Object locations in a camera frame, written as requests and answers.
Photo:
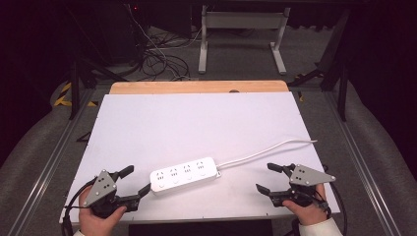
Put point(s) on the aluminium rail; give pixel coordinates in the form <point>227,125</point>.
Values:
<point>52,164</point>
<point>360,164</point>

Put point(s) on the black cabinet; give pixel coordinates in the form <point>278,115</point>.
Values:
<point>157,16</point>

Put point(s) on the person's left hand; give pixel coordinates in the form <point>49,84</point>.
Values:
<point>93,224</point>

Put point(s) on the white board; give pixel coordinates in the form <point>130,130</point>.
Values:
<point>196,124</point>

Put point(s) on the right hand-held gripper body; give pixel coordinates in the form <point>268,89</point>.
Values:
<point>306,177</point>

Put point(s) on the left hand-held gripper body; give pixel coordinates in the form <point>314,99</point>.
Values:
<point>101,187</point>

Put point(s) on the person's right hand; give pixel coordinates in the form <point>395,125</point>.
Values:
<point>311,213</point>

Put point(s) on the black panel under table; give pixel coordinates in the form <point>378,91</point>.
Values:
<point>200,228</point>

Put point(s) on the wooden table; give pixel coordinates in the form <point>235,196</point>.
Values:
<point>196,87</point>

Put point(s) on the black metal stand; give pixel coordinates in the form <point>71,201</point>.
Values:
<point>74,91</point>
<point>342,85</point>

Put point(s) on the yellow black hazard tape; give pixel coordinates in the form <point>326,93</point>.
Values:
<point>62,98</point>

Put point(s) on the white metal desk frame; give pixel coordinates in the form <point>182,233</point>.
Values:
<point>242,20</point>

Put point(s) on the white power strip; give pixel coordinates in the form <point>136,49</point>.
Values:
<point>183,175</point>

